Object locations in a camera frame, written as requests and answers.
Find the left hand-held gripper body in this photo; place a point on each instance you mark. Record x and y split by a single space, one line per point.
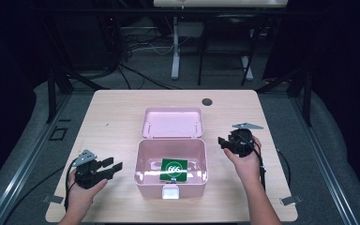
86 175

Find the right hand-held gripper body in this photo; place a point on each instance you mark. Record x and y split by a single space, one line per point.
243 142

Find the pink storage box with lid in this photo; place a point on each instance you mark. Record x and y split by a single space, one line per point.
172 146

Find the green card packet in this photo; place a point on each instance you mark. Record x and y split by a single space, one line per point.
174 170

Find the person's left hand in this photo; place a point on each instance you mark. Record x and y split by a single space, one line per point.
81 195

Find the person's right hand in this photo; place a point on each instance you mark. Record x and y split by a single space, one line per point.
247 167

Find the black metal stand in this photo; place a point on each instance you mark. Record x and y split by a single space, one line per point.
307 100
51 100

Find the black metal stool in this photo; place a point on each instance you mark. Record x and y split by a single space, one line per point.
225 47

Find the white desk with legs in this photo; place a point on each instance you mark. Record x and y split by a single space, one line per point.
175 56

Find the grey table bracket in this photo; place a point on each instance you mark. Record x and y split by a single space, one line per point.
53 199
290 200

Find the aluminium floor rail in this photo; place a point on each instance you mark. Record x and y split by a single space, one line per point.
322 162
28 162

